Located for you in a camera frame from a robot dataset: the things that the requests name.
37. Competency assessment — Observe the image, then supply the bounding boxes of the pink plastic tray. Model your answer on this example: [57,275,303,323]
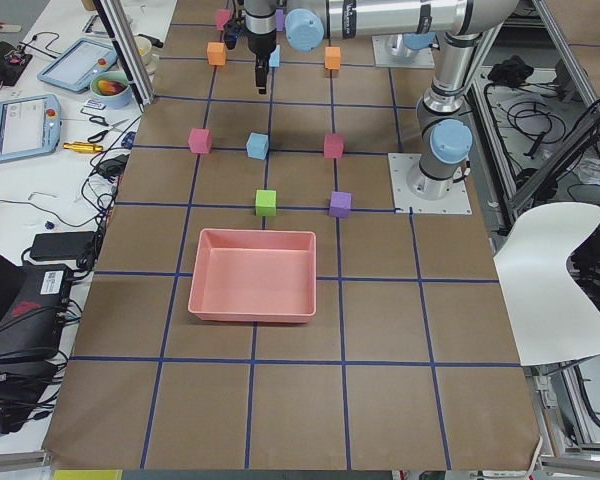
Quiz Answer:
[188,228,317,323]

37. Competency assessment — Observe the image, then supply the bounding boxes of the green foam block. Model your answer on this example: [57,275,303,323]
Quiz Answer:
[254,189,277,217]

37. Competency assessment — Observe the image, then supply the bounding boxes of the blue teach pendant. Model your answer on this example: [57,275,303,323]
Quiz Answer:
[37,38,118,92]
[0,94,61,163]

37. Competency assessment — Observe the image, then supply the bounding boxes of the orange foam block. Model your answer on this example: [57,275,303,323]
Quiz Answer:
[206,42,227,66]
[324,46,342,71]

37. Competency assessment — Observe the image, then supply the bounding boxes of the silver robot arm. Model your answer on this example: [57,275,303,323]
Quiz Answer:
[223,0,517,200]

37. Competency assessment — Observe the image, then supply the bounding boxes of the light blue foam block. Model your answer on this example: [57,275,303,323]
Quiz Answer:
[269,45,281,68]
[246,132,269,160]

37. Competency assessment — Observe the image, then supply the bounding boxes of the purple foam block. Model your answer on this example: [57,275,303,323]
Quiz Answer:
[275,9,285,32]
[328,191,352,218]

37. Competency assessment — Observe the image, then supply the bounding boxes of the beige bowl with lemon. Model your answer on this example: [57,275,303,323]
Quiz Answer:
[134,35,153,65]

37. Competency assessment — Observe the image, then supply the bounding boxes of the black scissors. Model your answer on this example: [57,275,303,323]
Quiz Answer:
[87,117,127,144]

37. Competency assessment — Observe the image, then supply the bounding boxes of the black power adapter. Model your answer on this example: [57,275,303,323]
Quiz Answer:
[29,231,95,261]

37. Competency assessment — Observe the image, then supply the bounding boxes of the white chair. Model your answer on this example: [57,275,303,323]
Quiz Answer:
[494,202,600,366]

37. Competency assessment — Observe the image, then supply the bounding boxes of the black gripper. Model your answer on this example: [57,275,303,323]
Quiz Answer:
[223,0,277,95]

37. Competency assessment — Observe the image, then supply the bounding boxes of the pink foam block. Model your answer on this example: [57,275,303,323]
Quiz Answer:
[323,133,344,159]
[215,9,232,31]
[188,128,212,154]

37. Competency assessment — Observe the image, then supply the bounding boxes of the green bowl with fruit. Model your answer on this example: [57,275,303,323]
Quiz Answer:
[90,71,132,109]

